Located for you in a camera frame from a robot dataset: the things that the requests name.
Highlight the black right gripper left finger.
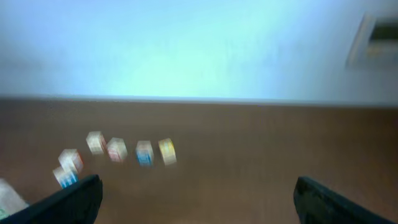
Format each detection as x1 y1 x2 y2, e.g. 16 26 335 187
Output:
1 174 103 224

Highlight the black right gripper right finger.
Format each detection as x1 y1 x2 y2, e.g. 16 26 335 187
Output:
294 177 393 224

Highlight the wooden block green R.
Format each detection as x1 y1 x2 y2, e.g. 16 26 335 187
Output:
0 179 29 220

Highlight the wooden block blue L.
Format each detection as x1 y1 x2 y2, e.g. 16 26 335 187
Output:
53 167 78 189

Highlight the wooden block red Y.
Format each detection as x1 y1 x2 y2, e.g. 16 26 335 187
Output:
58 149 83 173

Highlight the wooden block red E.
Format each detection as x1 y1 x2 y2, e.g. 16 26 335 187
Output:
86 131 106 154

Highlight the wooden block red 6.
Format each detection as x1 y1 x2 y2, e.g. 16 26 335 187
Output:
107 138 127 162

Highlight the wooden block blue D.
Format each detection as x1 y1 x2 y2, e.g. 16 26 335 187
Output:
136 141 154 166

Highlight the wooden block yellow O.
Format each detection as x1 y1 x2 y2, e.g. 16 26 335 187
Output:
159 138 177 165

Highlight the beige wall control panel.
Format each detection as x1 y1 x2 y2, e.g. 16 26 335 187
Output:
346 13 397 70

